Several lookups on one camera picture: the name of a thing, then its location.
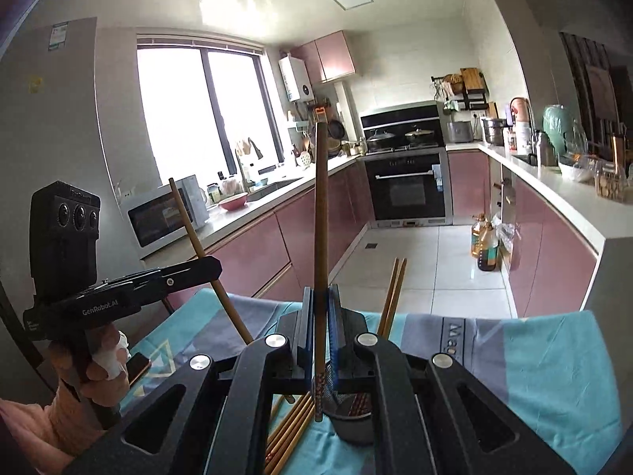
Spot clear plastic bag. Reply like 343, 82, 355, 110
495, 217, 518, 269

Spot kitchen sink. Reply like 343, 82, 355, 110
246, 177, 303, 203

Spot white water heater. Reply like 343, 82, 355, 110
278, 54, 314, 103

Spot white microwave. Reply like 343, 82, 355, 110
121, 175, 211, 260

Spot pink lower cabinets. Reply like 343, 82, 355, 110
148, 158, 373, 310
446, 150, 600, 318

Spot pink bowl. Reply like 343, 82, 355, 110
218, 191, 249, 213

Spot teal and grey tablecloth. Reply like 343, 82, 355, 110
119, 287, 624, 475

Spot black mesh holder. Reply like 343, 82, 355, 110
316, 373, 379, 446

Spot pink upper cabinet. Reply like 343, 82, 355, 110
291, 30, 357, 86

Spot black lidded pot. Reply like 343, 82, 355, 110
365, 129, 397, 152
404, 127, 437, 148

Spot glass jar of snacks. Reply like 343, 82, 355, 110
593, 158, 630, 203

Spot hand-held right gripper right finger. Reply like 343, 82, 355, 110
326, 283, 577, 475

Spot person's left forearm pink sleeve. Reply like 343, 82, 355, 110
0, 381, 130, 462

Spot steel thermos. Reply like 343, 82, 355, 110
534, 131, 558, 167

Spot grey refrigerator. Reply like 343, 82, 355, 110
0, 16, 127, 317

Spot cooking oil bottle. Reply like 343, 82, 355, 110
470, 213, 489, 259
477, 222, 500, 272

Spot steel stock pot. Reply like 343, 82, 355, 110
481, 117, 508, 147

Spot green ceramic jar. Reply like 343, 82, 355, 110
542, 104, 578, 158

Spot kitchen window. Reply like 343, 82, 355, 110
136, 34, 286, 190

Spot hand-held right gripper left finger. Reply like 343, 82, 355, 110
64, 287, 316, 475

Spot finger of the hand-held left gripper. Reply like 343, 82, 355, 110
99, 256, 223, 310

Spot white bowl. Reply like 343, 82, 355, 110
559, 156, 595, 184

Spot dark flat device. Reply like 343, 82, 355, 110
125, 353, 152, 383

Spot copper kettle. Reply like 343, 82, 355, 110
509, 96, 533, 132

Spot black wall rack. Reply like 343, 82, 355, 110
432, 66, 491, 112

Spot wooden chopstick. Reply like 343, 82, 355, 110
313, 121, 330, 424
387, 258, 409, 341
168, 177, 296, 405
378, 257, 400, 336

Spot person's left hand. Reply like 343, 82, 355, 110
47, 329, 132, 409

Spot black range hood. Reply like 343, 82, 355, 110
359, 101, 446, 133

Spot bunch of wooden chopsticks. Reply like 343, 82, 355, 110
264, 391, 317, 475

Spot black built-in oven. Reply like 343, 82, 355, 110
362, 148, 454, 229

